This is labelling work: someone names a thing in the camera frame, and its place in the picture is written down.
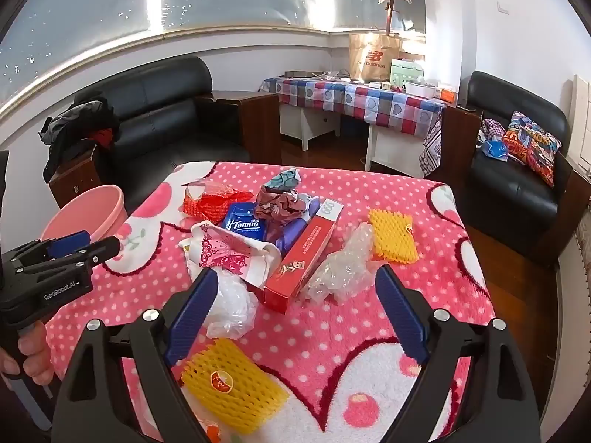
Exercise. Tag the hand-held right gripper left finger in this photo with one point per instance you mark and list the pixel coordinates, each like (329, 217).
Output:
(194, 314)

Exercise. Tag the long red box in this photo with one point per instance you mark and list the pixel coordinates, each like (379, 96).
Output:
(295, 267)

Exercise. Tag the white cabinet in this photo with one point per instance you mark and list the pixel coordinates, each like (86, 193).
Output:
(582, 120)

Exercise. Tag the yellow foam fruit net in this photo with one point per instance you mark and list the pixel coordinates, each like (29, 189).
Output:
(240, 387)
(392, 237)

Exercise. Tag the purple patterned hanging cloth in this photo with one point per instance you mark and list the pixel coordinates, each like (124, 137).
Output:
(431, 147)

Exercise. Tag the brown paper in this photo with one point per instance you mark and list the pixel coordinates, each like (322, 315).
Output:
(277, 205)

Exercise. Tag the person's left hand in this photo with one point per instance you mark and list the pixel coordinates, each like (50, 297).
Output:
(32, 353)

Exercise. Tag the brown paper bag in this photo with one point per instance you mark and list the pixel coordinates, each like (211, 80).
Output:
(374, 57)

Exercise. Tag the red transparent wrapper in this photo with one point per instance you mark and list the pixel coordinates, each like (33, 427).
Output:
(203, 205)

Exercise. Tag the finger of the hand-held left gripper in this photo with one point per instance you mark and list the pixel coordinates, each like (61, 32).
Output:
(69, 243)
(99, 250)

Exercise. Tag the green box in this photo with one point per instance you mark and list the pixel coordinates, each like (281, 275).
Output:
(406, 73)

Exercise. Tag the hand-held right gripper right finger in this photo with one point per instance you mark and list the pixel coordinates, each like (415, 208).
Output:
(401, 314)

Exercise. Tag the pink plastic bin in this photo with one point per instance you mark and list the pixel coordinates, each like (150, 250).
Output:
(87, 212)

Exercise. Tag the orange wrapper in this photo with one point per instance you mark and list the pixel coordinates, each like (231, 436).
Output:
(212, 433)

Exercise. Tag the dark clothes pile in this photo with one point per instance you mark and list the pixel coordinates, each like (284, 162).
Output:
(74, 124)

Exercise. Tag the white butterfly print bag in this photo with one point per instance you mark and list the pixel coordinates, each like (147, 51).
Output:
(221, 251)

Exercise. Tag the pink dotted blanket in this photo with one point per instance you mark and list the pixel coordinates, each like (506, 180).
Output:
(323, 346)

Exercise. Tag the colourful printed cushion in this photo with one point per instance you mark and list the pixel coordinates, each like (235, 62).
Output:
(531, 147)

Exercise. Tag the clear bubble wrap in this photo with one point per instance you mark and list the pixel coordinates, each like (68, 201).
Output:
(341, 263)

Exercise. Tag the white plastic bag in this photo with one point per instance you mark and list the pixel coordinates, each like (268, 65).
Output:
(235, 304)

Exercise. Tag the red cloth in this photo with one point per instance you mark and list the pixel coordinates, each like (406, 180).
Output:
(102, 137)

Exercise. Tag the purple face mask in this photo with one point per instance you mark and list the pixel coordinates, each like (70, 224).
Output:
(291, 235)

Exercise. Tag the black leather armchair wooden arms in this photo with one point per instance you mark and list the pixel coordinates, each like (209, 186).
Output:
(175, 115)

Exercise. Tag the teal wrapper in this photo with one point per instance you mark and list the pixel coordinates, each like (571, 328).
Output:
(286, 179)

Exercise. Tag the wooden coat stand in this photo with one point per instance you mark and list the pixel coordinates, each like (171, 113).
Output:
(390, 14)

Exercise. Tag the white desk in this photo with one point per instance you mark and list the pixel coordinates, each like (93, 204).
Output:
(314, 124)

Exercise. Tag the plaid cloth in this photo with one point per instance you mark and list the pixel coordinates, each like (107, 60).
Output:
(491, 130)

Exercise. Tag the orange box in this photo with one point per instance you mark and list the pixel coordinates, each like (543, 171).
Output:
(447, 95)

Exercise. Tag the white bowl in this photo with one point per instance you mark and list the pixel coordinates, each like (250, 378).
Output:
(418, 90)

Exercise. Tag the blue tissue pack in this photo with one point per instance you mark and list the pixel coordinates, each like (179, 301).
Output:
(244, 224)

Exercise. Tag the blue crumpled bag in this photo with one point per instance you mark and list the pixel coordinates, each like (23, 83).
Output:
(493, 150)

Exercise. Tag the checkered cloth table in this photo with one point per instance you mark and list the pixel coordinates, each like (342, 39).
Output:
(351, 99)

